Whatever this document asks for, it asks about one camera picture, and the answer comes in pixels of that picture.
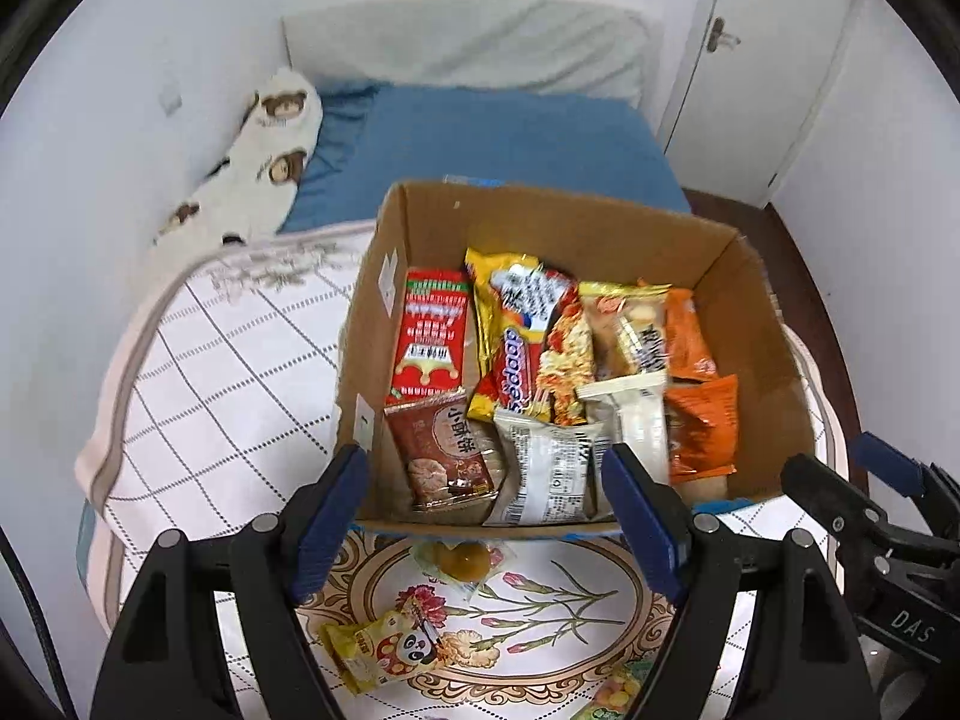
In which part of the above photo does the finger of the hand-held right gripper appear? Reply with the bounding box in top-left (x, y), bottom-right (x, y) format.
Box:
top-left (855, 431), bottom-right (960, 533)
top-left (780, 454), bottom-right (893, 563)

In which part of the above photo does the blue bed sheet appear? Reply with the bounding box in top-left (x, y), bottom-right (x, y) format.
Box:
top-left (277, 81), bottom-right (692, 237)

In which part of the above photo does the yellow clear biscuit packet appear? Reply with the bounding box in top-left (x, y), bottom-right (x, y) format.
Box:
top-left (577, 281), bottom-right (672, 383)

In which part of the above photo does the yellow panda snack packet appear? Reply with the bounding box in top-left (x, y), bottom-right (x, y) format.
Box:
top-left (321, 607), bottom-right (443, 695)

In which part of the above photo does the cream white snack packet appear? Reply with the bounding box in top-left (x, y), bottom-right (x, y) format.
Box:
top-left (577, 375), bottom-right (672, 488)

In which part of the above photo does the cardboard box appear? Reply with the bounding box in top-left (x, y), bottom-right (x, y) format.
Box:
top-left (334, 180), bottom-right (818, 541)

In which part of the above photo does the small brown red snack packet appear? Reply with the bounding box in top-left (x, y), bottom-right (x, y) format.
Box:
top-left (384, 388), bottom-right (502, 511)

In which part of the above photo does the brown round snack in wrapper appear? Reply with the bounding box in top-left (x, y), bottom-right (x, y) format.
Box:
top-left (411, 540), bottom-right (515, 601)

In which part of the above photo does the black cable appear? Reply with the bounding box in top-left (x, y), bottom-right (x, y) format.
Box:
top-left (0, 525), bottom-right (76, 720)

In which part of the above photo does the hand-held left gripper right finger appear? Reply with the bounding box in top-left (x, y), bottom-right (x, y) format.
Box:
top-left (600, 442), bottom-right (878, 720)

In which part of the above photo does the long red yellow snack packet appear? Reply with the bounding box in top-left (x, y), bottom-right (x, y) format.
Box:
top-left (465, 247), bottom-right (597, 427)

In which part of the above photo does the white door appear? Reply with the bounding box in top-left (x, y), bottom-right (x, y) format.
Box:
top-left (660, 0), bottom-right (863, 207)

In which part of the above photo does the white checked floral blanket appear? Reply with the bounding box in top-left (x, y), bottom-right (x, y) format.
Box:
top-left (73, 221), bottom-right (856, 720)

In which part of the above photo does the green candy ball packet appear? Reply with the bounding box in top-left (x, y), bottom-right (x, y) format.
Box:
top-left (570, 660), bottom-right (646, 720)

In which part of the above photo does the orange snack packet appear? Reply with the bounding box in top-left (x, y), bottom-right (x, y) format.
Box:
top-left (664, 286), bottom-right (717, 380)
top-left (664, 373), bottom-right (740, 485)

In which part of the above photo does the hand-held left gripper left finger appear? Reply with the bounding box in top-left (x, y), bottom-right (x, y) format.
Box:
top-left (90, 444), bottom-right (370, 720)

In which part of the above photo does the grey white snack packet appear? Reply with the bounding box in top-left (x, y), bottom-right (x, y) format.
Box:
top-left (484, 405), bottom-right (612, 527)

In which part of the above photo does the bear print pillow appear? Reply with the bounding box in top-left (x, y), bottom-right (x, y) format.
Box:
top-left (150, 67), bottom-right (325, 247)

